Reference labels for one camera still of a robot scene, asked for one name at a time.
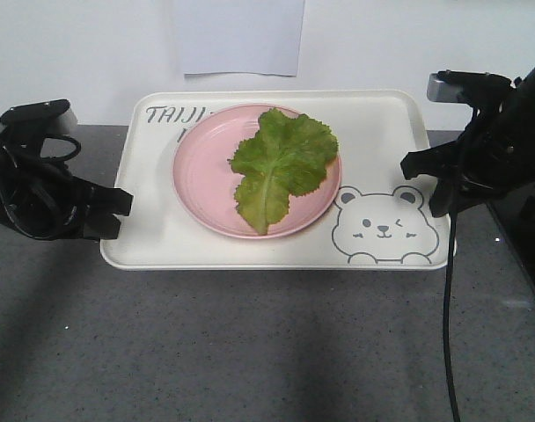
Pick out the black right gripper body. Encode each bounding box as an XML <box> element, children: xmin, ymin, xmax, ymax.
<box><xmin>453</xmin><ymin>105</ymin><xmax>535</xmax><ymax>206</ymax></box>

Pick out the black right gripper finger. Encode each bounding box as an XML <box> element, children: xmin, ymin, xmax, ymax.
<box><xmin>400</xmin><ymin>142</ymin><xmax>461</xmax><ymax>179</ymax></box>
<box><xmin>429</xmin><ymin>178</ymin><xmax>474</xmax><ymax>217</ymax></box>

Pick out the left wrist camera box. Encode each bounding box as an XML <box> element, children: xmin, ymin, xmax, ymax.
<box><xmin>0</xmin><ymin>98</ymin><xmax>78</xmax><ymax>135</ymax></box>

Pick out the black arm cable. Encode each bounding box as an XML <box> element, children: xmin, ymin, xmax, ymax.
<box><xmin>0</xmin><ymin>134</ymin><xmax>92</xmax><ymax>241</ymax></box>
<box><xmin>441</xmin><ymin>107</ymin><xmax>480</xmax><ymax>422</ymax></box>

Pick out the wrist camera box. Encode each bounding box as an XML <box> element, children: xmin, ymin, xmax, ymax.
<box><xmin>427</xmin><ymin>69</ymin><xmax>512</xmax><ymax>107</ymax></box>
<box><xmin>0</xmin><ymin>98</ymin><xmax>78</xmax><ymax>135</ymax></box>

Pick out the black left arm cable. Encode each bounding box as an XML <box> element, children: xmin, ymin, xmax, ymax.
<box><xmin>0</xmin><ymin>134</ymin><xmax>92</xmax><ymax>241</ymax></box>

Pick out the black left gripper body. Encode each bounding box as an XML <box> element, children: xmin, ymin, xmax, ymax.
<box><xmin>0</xmin><ymin>147</ymin><xmax>87</xmax><ymax>240</ymax></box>

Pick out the white paper sheet on wall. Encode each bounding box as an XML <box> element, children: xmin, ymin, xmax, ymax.
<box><xmin>172</xmin><ymin>1</ymin><xmax>305</xmax><ymax>76</ymax></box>

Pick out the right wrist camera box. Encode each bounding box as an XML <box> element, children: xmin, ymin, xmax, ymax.
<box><xmin>427</xmin><ymin>69</ymin><xmax>512</xmax><ymax>107</ymax></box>

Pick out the green lettuce leaf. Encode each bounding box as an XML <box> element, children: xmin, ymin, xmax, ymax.
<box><xmin>229</xmin><ymin>108</ymin><xmax>339</xmax><ymax>236</ymax></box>

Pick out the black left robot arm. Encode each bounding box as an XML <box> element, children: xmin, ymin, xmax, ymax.
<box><xmin>0</xmin><ymin>135</ymin><xmax>133</xmax><ymax>241</ymax></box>

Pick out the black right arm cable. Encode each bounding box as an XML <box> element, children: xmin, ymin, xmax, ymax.
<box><xmin>441</xmin><ymin>107</ymin><xmax>480</xmax><ymax>422</ymax></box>

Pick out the black glass cooktop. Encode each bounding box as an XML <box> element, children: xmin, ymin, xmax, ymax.
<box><xmin>488</xmin><ymin>184</ymin><xmax>535</xmax><ymax>291</ymax></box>

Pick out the cream bear print tray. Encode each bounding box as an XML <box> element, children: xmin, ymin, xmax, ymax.
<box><xmin>100</xmin><ymin>91</ymin><xmax>450</xmax><ymax>270</ymax></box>

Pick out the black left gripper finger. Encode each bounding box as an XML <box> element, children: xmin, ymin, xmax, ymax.
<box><xmin>82</xmin><ymin>214</ymin><xmax>121</xmax><ymax>241</ymax></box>
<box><xmin>80</xmin><ymin>179</ymin><xmax>134</xmax><ymax>216</ymax></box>

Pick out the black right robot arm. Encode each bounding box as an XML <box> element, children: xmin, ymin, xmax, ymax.
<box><xmin>400</xmin><ymin>67</ymin><xmax>535</xmax><ymax>217</ymax></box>

